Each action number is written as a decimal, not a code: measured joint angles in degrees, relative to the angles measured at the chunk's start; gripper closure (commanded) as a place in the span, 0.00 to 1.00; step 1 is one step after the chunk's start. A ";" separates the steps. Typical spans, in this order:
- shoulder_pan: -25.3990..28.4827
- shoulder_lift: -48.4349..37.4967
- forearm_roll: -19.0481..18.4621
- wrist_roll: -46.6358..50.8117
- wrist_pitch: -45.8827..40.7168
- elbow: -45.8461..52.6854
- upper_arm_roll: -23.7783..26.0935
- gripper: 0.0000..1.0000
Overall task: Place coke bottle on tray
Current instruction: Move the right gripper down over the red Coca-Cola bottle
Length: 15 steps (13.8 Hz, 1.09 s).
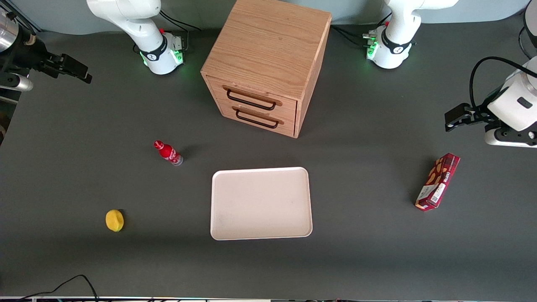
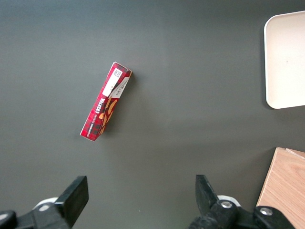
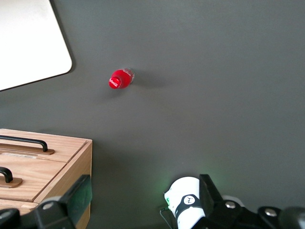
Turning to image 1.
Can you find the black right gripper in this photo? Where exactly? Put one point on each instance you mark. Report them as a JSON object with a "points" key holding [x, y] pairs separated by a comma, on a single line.
{"points": [[26, 53]]}

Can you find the red snack box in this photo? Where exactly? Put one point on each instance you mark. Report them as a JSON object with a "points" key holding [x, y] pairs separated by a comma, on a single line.
{"points": [[438, 181]]}

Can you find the red coke bottle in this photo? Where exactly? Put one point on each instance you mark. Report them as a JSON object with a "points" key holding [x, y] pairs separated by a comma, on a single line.
{"points": [[168, 152]]}

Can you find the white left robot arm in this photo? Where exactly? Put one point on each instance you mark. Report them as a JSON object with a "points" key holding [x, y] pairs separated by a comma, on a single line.
{"points": [[394, 46]]}

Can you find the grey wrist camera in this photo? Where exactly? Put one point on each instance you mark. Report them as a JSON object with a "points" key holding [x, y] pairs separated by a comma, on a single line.
{"points": [[16, 82], [512, 138]]}

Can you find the white rectangular tray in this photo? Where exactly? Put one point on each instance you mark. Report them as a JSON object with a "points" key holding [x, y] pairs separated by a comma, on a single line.
{"points": [[261, 203]]}

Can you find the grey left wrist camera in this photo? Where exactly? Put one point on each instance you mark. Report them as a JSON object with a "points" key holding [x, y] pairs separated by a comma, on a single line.
{"points": [[512, 138]]}

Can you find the wooden drawer cabinet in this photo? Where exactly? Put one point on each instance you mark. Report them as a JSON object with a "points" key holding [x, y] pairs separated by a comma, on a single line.
{"points": [[268, 50]]}

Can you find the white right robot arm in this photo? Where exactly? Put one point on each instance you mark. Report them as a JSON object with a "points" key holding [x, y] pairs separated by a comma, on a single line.
{"points": [[147, 37]]}

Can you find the yellow lemon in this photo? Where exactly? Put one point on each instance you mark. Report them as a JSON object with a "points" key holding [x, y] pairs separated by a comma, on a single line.
{"points": [[114, 220]]}

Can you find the wooden drawer front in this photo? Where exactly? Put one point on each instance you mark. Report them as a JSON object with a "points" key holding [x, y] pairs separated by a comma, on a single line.
{"points": [[260, 119], [251, 94]]}

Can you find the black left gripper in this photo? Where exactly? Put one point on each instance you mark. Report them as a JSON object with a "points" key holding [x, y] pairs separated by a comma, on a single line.
{"points": [[478, 114]]}

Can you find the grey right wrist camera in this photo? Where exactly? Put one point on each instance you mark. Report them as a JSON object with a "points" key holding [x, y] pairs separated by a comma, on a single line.
{"points": [[16, 82]]}

